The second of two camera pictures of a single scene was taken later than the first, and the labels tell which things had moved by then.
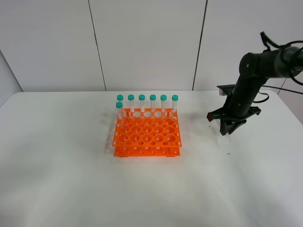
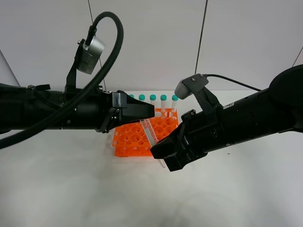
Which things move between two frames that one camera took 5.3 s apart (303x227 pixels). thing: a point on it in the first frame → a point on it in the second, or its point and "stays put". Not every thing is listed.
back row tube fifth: [163, 98] stays put
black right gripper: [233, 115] → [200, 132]
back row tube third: [141, 97] stays put
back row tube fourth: [153, 98] stays put
